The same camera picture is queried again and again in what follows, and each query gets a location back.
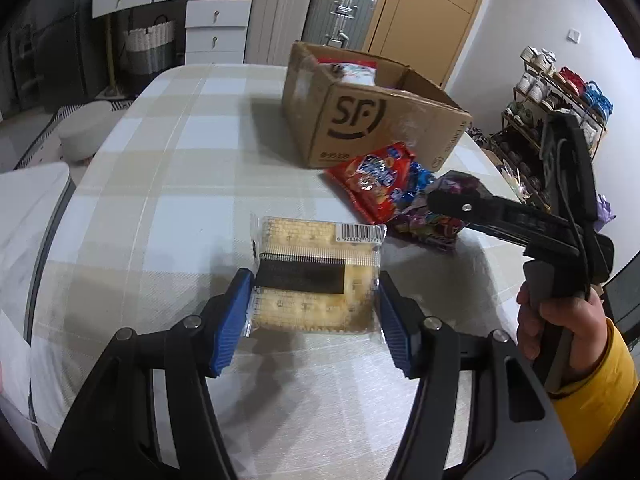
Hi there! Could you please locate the white suitcase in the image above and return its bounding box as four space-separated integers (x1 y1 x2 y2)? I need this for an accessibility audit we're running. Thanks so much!
245 0 316 66

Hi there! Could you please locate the person's right hand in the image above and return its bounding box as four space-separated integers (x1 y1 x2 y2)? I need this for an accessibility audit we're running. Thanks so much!
516 285 608 386

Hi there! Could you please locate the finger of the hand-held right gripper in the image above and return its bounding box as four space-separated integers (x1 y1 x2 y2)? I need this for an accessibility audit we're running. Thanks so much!
426 186 572 252

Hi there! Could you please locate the checked tablecloth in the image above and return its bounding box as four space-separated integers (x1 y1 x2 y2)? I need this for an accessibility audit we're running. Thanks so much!
27 62 531 471

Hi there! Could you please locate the brown cardboard box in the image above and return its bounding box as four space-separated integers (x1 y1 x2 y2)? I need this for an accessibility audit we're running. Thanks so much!
281 41 473 171

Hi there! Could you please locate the shoe rack with shoes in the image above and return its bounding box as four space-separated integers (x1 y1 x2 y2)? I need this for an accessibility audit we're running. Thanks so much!
500 47 613 201

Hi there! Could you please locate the purple candy packet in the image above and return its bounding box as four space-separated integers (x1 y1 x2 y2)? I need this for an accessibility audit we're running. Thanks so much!
387 172 481 256

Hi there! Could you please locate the black and white rug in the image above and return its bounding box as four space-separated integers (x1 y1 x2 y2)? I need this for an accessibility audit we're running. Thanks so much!
15 100 136 171

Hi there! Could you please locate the white padded seat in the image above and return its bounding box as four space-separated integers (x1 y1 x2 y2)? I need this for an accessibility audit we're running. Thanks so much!
0 162 76 431

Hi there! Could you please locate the white snack packet red edge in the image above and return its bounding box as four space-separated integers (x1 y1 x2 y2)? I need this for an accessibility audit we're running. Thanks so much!
317 57 378 86

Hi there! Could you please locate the white drawer cabinet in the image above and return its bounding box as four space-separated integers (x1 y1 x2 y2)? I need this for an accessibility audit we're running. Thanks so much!
185 0 252 66

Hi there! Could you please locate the silver suitcase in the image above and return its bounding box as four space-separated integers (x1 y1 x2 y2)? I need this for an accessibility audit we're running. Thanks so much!
302 0 376 51

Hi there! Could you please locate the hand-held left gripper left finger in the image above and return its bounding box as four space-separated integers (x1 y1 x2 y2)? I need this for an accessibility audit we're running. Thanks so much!
47 267 253 480

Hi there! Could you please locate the purple bag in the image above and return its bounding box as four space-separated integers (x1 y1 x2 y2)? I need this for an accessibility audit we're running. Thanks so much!
595 195 616 231

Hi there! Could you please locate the red biscuit packet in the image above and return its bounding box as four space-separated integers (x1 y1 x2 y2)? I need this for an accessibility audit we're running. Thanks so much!
324 142 418 226

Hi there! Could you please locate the wooden broom handle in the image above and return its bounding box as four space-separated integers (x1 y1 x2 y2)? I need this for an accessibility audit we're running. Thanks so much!
102 15 123 96

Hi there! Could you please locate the wooden shoe rack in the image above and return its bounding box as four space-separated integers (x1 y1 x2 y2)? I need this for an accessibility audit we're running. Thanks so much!
492 47 613 211

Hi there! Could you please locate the woven laundry basket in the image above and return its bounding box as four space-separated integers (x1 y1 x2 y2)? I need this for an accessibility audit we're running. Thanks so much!
122 20 176 73

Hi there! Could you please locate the grey round stool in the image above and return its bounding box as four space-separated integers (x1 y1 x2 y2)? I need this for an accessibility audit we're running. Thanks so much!
59 101 123 161

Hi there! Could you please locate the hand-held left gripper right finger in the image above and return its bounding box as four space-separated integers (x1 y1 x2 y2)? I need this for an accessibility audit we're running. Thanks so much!
377 271 578 480

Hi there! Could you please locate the clear cracker sandwich pack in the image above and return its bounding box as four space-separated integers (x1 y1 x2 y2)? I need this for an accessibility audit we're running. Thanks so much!
247 214 388 336

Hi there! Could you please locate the wooden door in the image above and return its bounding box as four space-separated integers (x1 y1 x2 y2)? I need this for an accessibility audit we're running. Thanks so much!
362 0 496 88

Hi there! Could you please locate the blue snack packet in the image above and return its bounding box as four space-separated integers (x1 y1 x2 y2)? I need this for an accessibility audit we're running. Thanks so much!
395 160 436 211

